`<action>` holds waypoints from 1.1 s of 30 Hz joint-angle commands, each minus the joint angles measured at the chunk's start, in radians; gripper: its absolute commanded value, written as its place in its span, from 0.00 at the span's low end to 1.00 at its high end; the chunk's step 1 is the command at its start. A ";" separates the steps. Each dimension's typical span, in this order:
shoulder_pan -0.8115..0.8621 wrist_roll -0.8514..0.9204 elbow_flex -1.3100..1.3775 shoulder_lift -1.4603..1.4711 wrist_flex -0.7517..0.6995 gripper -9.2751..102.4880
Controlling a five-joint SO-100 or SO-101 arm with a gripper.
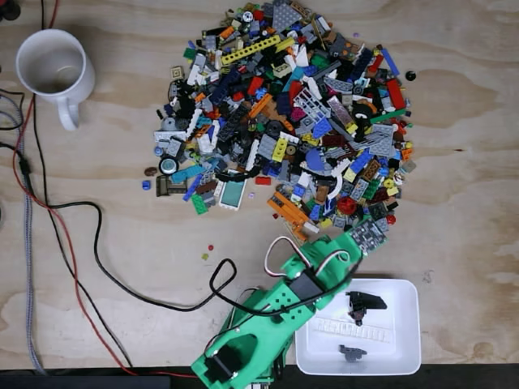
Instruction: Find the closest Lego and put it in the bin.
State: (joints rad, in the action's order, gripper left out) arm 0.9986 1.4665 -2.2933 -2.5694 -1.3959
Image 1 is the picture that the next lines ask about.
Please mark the white plastic bin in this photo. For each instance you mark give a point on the white plastic bin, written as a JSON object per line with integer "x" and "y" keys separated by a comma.
{"x": 405, "y": 324}

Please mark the black glossy Lego piece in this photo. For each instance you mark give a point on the black glossy Lego piece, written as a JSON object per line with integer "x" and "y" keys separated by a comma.
{"x": 249, "y": 172}
{"x": 225, "y": 176}

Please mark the red long Lego brick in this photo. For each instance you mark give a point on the red long Lego brick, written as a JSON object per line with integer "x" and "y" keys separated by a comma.
{"x": 395, "y": 94}

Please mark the green long Lego plate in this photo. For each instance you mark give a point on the green long Lego plate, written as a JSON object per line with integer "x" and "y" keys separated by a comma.
{"x": 388, "y": 116}

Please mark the small blue round piece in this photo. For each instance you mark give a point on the small blue round piece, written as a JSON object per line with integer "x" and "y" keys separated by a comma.
{"x": 146, "y": 185}

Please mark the gray lattice fence piece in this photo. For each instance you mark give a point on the gray lattice fence piece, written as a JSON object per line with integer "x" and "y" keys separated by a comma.
{"x": 311, "y": 103}

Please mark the gray technic Lego brick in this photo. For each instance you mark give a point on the gray technic Lego brick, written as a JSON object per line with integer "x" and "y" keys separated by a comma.
{"x": 208, "y": 198}

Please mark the blue long Lego plate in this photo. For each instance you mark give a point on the blue long Lego plate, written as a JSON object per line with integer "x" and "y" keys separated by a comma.
{"x": 191, "y": 188}

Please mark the red round Lego wheel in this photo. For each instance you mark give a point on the red round Lego wheel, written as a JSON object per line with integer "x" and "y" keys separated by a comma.
{"x": 347, "y": 206}

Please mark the small brown Lego piece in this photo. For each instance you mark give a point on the small brown Lego piece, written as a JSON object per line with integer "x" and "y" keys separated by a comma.
{"x": 151, "y": 171}

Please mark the camera circuit board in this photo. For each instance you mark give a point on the camera circuit board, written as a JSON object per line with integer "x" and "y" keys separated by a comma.
{"x": 368, "y": 238}

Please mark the black flat box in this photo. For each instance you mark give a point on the black flat box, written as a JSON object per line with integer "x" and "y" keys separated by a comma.
{"x": 81, "y": 383}

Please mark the tan printed square tile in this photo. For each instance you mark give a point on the tan printed square tile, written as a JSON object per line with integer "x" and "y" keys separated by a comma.
{"x": 177, "y": 72}

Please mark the white small Lego brick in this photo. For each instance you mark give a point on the white small Lego brick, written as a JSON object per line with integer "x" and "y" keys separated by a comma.
{"x": 218, "y": 188}

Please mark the round dish blue centre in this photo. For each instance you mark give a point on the round dish blue centre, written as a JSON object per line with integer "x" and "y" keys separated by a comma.
{"x": 168, "y": 165}

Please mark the white window frame teal glass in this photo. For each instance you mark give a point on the white window frame teal glass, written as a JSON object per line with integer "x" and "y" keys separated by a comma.
{"x": 232, "y": 194}

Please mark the black wedge Lego piece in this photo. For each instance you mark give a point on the black wedge Lego piece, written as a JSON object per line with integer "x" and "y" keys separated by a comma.
{"x": 367, "y": 302}

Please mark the dark gray small Lego piece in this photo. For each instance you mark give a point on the dark gray small Lego piece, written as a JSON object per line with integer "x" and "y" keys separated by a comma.
{"x": 352, "y": 352}

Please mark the yellow technic beam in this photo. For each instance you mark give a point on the yellow technic beam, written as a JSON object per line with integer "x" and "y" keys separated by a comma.
{"x": 249, "y": 49}

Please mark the large orange Lego assembly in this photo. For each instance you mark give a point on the large orange Lego assembly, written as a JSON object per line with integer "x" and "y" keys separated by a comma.
{"x": 290, "y": 210}

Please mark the black round Lego piece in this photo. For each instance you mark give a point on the black round Lego piece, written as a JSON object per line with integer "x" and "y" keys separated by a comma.
{"x": 411, "y": 75}

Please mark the white grille plate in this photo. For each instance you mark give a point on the white grille plate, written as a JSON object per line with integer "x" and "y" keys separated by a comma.
{"x": 170, "y": 135}

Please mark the brown Lego brick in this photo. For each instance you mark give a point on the brown Lego brick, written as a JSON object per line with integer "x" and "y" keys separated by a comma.
{"x": 207, "y": 186}

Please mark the green two-by-four Lego plate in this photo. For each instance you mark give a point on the green two-by-four Lego plate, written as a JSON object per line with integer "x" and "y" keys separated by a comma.
{"x": 198, "y": 204}

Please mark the white ceramic mug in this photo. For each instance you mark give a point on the white ceramic mug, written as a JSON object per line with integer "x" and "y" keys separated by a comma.
{"x": 52, "y": 69}

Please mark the dark smoky Lego frame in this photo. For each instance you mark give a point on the dark smoky Lego frame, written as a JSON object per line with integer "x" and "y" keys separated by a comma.
{"x": 170, "y": 186}

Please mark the teal long Lego piece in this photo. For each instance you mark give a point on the teal long Lego piece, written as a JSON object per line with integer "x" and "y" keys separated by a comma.
{"x": 184, "y": 174}

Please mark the clear long Lego piece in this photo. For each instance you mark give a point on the clear long Lego piece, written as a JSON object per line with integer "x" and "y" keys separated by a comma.
{"x": 357, "y": 331}

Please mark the dark gray wedge plate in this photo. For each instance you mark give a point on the dark gray wedge plate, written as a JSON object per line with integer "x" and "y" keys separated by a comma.
{"x": 286, "y": 14}

